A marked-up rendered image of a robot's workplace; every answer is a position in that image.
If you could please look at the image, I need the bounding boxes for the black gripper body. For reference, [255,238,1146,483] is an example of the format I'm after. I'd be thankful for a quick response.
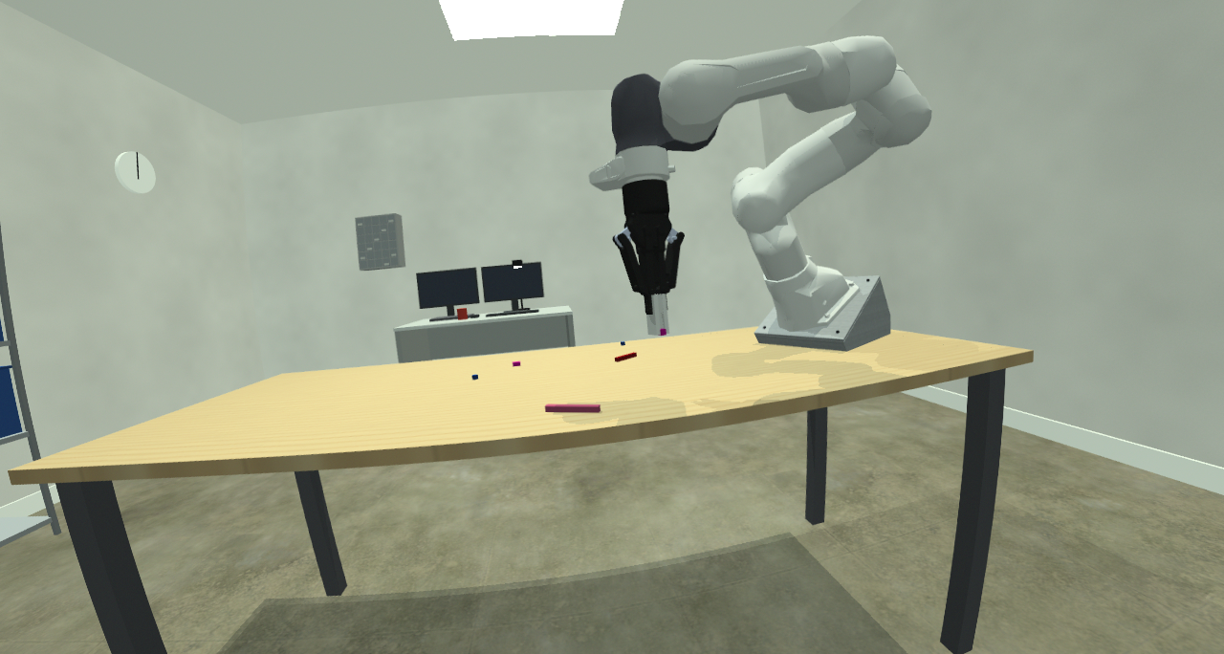
[622,180,672,249]

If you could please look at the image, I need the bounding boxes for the pink rod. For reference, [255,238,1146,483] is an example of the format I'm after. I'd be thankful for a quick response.
[545,404,601,413]

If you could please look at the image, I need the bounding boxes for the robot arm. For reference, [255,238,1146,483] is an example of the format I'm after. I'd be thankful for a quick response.
[589,36,931,332]

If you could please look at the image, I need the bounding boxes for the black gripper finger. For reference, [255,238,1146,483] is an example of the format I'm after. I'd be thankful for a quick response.
[652,225,685,334]
[612,225,661,336]

